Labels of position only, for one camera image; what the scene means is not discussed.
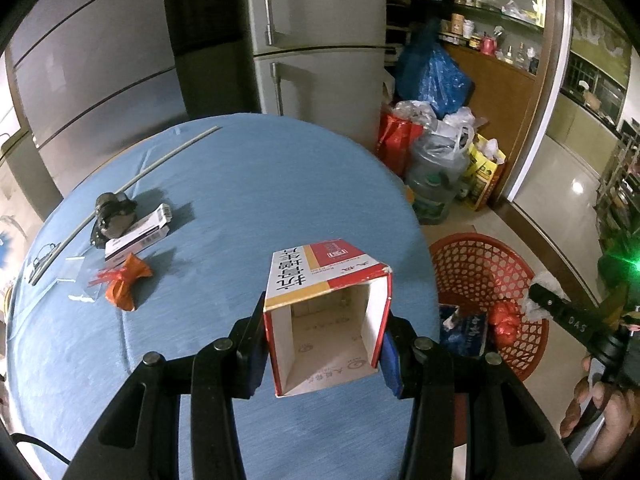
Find large clear water jug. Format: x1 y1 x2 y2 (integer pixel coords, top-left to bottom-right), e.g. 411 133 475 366
406 127 473 224

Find blue round table cloth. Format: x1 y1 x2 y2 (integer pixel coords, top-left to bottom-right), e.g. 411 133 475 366
6 114 438 479

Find clear plastic tray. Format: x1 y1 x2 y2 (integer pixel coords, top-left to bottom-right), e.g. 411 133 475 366
58 256 101 304

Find long white rod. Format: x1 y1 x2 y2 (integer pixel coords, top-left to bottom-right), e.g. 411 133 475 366
27 126 221 286

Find wooden shelf unit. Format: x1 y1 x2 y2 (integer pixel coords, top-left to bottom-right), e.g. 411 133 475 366
385 0 558 205

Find white purple medicine box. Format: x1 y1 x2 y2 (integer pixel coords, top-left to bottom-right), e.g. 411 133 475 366
104 204 172 268

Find grey drawer cabinet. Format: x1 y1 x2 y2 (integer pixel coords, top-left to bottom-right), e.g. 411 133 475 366
9 0 186 194

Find yellow shopping bag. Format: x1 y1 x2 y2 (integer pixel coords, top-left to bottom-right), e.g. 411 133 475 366
460 133 506 211

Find red plastic bag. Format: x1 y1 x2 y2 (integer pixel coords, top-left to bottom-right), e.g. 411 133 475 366
488 301 522 349

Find orange wrapper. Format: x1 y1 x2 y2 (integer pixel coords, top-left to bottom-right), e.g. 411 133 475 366
88 254 153 312

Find metal kitchen rack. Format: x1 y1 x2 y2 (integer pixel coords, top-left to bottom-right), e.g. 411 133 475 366
594 119 639 247

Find person's right hand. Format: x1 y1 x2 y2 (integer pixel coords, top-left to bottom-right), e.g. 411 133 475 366
560 376 639 471

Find red plastic mesh basket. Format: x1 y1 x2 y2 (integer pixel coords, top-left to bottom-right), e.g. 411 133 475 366
430 232 549 380

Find red shopping bag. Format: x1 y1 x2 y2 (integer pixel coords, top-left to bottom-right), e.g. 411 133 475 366
375 112 423 178

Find red white carton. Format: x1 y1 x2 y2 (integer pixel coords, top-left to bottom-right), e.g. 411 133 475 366
262 240 393 398

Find large blue plastic bag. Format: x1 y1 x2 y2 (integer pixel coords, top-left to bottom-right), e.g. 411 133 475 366
395 20 473 119

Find white paper ball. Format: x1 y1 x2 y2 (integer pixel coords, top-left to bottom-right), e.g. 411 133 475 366
521 271 568 322

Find white plastic bags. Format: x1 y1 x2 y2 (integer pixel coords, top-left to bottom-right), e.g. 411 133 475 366
391 98 490 151

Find grey plastic bag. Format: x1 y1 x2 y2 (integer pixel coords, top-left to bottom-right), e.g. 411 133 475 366
90 192 137 249

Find eyeglasses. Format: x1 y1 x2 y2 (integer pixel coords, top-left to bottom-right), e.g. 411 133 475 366
27 243 60 282

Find silver two-door refrigerator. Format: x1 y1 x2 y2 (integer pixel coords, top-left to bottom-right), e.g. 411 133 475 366
248 0 386 150

